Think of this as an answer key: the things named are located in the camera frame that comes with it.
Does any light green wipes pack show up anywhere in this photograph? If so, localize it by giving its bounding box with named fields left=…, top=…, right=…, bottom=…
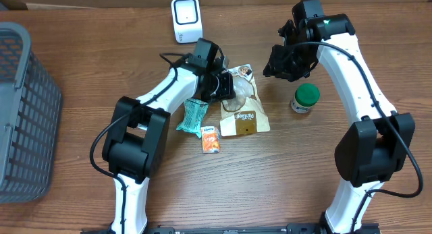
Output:
left=176, top=98, right=209, bottom=138

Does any green round lid container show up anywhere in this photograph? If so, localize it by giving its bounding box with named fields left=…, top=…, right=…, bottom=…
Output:
left=290, top=83, right=320, bottom=114

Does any white brown snack bag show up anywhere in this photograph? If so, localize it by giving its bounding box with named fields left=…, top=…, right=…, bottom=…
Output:
left=219, top=64, right=270, bottom=137

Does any orange juice carton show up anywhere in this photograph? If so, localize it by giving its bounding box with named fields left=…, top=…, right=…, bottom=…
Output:
left=201, top=126, right=221, bottom=154

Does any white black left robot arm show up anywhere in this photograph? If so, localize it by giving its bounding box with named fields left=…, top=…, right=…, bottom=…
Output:
left=101, top=38, right=235, bottom=233

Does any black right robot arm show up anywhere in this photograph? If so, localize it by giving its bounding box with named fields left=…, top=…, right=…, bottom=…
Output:
left=263, top=0, right=415, bottom=233

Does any white barcode scanner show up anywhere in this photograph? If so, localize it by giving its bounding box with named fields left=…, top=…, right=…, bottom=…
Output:
left=171, top=0, right=203, bottom=44

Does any grey plastic mesh basket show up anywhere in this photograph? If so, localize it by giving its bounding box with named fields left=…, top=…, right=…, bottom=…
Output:
left=1, top=22, right=63, bottom=204

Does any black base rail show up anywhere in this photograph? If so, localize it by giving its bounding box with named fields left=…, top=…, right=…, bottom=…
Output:
left=80, top=223, right=381, bottom=234

